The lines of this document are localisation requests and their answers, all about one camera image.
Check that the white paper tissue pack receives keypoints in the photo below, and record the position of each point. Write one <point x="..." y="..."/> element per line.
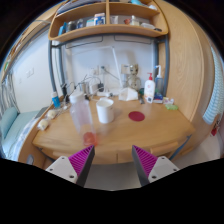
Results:
<point x="128" y="94"/>

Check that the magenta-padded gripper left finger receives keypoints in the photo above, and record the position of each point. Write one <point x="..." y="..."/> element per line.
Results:
<point x="63" y="166"/>

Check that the small blue white-capped bottle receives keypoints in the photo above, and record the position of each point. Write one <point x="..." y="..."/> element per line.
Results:
<point x="56" y="101"/>

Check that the white desk lamp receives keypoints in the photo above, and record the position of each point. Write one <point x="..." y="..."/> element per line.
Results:
<point x="116" y="68"/>

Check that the clear plastic bottle white cap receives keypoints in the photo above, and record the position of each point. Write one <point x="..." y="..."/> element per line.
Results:
<point x="81" y="116"/>

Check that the light blue bed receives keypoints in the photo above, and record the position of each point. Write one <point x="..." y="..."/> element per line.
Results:
<point x="25" y="125"/>

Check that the white cup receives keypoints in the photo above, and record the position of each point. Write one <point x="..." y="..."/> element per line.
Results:
<point x="105" y="111"/>

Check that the small white desk clock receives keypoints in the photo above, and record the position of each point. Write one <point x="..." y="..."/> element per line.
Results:
<point x="149" y="99"/>

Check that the white window blinds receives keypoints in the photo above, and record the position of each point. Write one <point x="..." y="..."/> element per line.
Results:
<point x="215" y="96"/>

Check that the wooden shelf unit with items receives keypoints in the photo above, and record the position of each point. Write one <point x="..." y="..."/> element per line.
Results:
<point x="106" y="30"/>

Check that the white lotion bottle red pump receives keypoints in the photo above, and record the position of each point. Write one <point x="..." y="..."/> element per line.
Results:
<point x="149" y="90"/>

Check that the flat round red coaster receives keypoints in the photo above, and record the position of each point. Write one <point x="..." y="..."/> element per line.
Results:
<point x="136" y="116"/>

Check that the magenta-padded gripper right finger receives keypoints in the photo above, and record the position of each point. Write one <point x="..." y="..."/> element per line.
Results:
<point x="160" y="166"/>

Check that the pink white tube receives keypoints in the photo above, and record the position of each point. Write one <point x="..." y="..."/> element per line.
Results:
<point x="168" y="101"/>

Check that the small blue box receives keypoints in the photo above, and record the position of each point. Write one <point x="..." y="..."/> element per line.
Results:
<point x="158" y="97"/>

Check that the teal pillow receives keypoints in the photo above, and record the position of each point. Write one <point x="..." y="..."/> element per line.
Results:
<point x="8" y="121"/>

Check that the round white wrapped bun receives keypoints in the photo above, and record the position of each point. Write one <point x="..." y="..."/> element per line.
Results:
<point x="51" y="114"/>
<point x="43" y="125"/>

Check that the small green packet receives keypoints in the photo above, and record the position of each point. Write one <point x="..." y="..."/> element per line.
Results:
<point x="171" y="107"/>

